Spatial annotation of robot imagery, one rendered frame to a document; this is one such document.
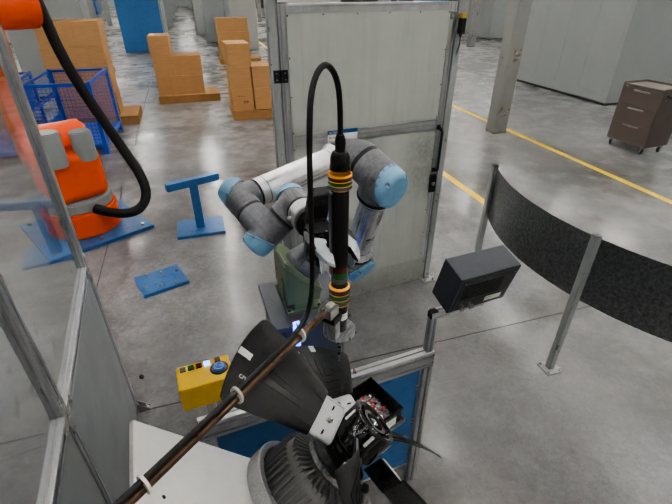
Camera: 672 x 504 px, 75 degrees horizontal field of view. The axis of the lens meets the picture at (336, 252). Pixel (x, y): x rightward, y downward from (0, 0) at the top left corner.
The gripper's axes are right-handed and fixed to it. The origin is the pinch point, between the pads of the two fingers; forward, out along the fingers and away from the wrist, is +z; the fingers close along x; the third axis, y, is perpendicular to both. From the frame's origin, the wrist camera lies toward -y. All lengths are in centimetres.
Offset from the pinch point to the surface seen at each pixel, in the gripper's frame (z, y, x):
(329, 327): -0.4, 16.9, 2.9
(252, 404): 2.9, 28.6, 21.0
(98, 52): -788, 51, 92
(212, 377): -36, 57, 27
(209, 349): -166, 165, 25
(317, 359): -21, 47, -1
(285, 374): -2.3, 28.7, 12.6
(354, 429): 8.5, 39.8, 0.7
